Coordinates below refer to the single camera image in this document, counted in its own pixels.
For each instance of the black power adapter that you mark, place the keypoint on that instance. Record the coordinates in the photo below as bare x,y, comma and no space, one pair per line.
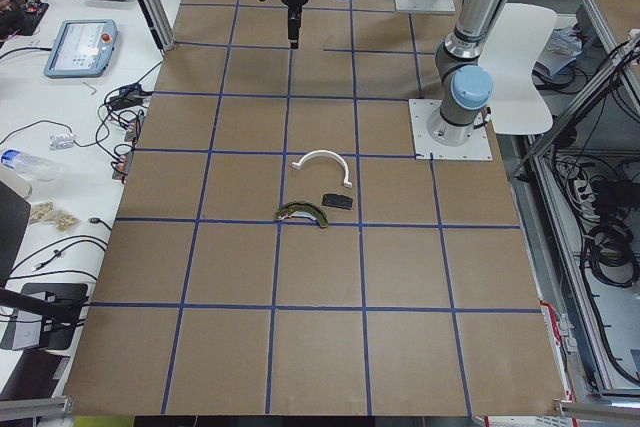
128,96

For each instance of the green brake shoe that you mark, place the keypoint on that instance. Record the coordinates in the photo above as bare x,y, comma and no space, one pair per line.
302,209

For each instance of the lower teach pendant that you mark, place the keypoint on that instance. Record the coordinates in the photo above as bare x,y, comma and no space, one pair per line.
82,49

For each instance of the black brake pad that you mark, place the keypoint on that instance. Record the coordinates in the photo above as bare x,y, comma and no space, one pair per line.
339,201

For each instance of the white curved plastic bracket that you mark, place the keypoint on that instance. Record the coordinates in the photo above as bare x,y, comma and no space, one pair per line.
326,161

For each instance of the plastic water bottle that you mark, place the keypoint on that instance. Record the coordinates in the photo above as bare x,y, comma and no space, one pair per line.
31,166

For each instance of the white chair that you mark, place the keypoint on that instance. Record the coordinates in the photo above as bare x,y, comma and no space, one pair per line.
510,52

